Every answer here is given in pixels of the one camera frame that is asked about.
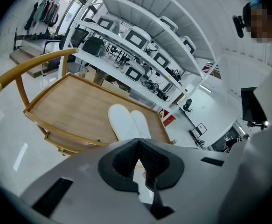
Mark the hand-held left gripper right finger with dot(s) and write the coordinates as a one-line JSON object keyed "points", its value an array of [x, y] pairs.
{"points": [[196, 183]]}

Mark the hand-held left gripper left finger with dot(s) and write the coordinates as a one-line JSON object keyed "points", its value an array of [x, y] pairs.
{"points": [[86, 176]]}

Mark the white slipper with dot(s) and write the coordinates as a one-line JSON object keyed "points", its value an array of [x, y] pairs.
{"points": [[120, 122], [141, 125]]}

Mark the person in white shirt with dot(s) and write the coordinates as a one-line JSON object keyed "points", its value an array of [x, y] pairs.
{"points": [[261, 171]]}

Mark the red metal box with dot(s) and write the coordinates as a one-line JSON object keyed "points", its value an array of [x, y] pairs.
{"points": [[169, 120]]}

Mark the wooden trolley cart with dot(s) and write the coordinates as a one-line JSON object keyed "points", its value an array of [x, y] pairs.
{"points": [[75, 106]]}

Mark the black office chair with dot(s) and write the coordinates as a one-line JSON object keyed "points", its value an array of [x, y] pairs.
{"points": [[187, 104]]}

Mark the large cardboard box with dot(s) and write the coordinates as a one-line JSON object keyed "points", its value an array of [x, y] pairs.
{"points": [[112, 85]]}

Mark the small cardboard box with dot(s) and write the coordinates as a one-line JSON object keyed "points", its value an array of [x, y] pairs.
{"points": [[92, 74]]}

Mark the black bag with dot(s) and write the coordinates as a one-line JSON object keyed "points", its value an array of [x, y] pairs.
{"points": [[92, 45]]}

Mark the wooden floor platform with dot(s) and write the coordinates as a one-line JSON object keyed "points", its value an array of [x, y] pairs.
{"points": [[26, 55]]}

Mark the black cantilever chair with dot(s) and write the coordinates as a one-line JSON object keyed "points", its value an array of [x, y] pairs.
{"points": [[78, 36]]}

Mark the group of white screen appliances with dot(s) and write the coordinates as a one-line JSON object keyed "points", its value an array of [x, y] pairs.
{"points": [[135, 38]]}

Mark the clothes rack with garments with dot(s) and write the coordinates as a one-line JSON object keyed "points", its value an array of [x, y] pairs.
{"points": [[44, 10]]}

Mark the person's head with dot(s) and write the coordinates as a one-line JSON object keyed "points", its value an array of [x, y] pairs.
{"points": [[261, 24]]}

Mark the white metal shelving unit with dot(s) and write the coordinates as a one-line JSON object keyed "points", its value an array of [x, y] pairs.
{"points": [[138, 10]]}

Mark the black head-worn camera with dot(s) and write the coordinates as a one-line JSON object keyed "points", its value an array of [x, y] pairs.
{"points": [[239, 27]]}

